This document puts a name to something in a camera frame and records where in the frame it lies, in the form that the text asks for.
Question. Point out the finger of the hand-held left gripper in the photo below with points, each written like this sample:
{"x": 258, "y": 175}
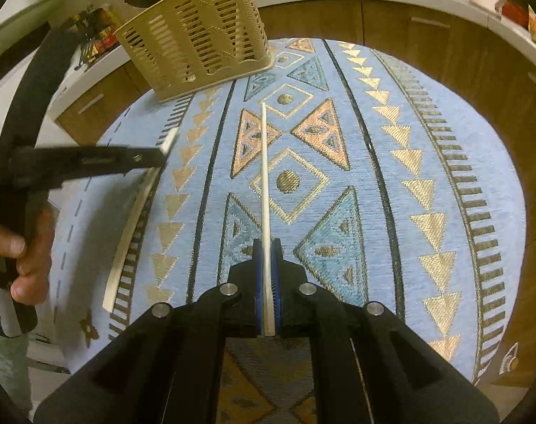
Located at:
{"x": 100, "y": 155}
{"x": 86, "y": 176}

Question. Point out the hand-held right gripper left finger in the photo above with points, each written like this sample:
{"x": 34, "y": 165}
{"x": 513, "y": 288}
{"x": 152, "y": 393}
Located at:
{"x": 257, "y": 274}

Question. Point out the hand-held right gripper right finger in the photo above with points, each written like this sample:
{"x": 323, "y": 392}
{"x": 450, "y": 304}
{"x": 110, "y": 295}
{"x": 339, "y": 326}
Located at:
{"x": 277, "y": 274}

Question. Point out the beige plastic utensil basket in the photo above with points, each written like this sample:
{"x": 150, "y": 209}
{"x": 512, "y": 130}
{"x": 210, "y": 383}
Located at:
{"x": 197, "y": 39}

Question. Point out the person's left forearm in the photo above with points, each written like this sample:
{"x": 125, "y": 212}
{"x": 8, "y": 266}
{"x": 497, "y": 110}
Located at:
{"x": 7, "y": 362}

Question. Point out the person's left hand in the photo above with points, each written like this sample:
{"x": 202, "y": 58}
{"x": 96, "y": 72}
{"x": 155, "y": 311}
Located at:
{"x": 33, "y": 265}

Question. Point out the small metal rack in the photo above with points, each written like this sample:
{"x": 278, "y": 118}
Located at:
{"x": 89, "y": 55}

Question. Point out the dark sauce bottle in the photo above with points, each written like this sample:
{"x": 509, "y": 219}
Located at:
{"x": 84, "y": 20}

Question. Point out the white tall cabinet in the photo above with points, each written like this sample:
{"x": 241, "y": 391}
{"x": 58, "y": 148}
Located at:
{"x": 29, "y": 0}

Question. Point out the wooden kitchen cabinets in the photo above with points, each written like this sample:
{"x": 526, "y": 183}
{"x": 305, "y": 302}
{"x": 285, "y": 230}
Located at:
{"x": 382, "y": 22}

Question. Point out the red box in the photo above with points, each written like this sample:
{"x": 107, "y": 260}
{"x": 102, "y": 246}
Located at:
{"x": 515, "y": 11}

